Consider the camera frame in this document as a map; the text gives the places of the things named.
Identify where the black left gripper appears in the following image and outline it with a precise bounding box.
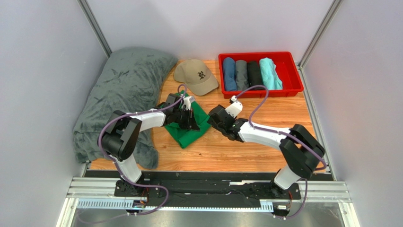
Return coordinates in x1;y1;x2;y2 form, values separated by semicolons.
172;107;199;131

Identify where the green t-shirt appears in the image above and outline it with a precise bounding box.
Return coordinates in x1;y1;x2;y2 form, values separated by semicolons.
161;91;210;148

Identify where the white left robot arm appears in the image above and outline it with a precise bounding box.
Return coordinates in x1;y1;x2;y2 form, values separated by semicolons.
97;94;200;196

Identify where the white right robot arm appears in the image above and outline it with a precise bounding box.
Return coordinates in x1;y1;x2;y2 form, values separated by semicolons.
208;105;326;190

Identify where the tan baseball cap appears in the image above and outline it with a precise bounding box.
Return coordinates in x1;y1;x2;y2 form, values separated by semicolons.
174;59;219;96

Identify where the black rolled t-shirt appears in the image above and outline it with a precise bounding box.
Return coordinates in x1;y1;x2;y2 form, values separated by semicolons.
247;61;263;87

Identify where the grey rolled t-shirt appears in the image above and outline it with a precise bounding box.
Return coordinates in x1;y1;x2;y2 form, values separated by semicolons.
235;60;249;91

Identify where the blue rolled t-shirt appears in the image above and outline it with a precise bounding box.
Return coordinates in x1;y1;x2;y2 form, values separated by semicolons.
222;57;237;91

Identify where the turquoise rolled t-shirt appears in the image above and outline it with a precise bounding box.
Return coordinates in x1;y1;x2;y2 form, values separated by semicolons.
259;58;283;90

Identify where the grey plush pillow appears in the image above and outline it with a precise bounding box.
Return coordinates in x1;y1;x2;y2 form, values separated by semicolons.
73;47;178;163

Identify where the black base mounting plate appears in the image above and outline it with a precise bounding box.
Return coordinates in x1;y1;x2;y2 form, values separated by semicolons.
114;171;303;208

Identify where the red plastic bin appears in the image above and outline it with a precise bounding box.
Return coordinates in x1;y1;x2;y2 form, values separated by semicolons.
218;52;304;99

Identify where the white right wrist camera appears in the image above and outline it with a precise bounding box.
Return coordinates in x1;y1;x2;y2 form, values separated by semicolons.
225;96;243;119

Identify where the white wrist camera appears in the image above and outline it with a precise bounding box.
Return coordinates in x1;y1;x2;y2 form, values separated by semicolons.
181;96;195;111
225;96;243;119

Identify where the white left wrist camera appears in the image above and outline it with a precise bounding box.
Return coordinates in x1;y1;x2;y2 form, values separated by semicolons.
181;96;195;111

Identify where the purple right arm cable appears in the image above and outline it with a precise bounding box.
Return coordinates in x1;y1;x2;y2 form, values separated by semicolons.
229;85;328;219

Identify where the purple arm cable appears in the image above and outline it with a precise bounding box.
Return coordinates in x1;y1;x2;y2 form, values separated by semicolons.
97;83;188;216
229;85;328;219

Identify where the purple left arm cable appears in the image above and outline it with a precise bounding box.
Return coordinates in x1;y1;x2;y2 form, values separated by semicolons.
97;83;188;216

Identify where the aluminium frame rail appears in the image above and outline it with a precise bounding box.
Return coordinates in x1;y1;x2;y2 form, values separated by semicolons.
57;171;359;227

